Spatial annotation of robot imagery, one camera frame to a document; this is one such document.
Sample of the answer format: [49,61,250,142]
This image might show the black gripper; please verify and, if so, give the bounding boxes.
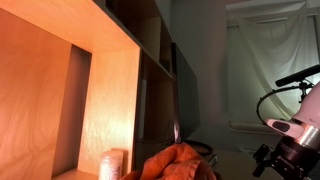
[252,135,320,180]

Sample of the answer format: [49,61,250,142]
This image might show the orange terry towel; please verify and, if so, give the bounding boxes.
[119,143,218,180]

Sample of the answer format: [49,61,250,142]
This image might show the dark round tray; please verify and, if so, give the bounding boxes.
[183,139,214,157]

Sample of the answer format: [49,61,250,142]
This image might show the black computer monitor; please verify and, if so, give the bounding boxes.
[171,41,202,144]

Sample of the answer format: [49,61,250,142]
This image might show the white hanging sheet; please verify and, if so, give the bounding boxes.
[226,0,320,134]

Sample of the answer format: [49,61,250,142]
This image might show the pale pink cylindrical roll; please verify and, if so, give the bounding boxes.
[98,148,125,180]

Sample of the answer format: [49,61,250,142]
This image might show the light wooden shelf unit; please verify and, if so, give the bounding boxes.
[0,0,178,180]

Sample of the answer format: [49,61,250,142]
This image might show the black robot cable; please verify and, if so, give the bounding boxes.
[255,85,306,125]

